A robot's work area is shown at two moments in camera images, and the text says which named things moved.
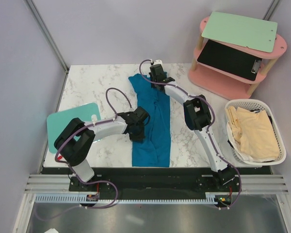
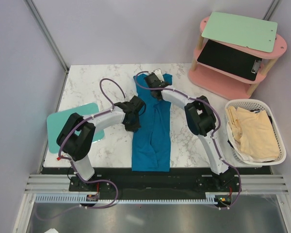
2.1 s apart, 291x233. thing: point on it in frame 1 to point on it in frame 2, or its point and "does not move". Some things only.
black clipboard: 221,57 does not move
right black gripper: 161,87 to 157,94
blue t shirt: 155,151 does not move
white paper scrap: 52,230 does not move
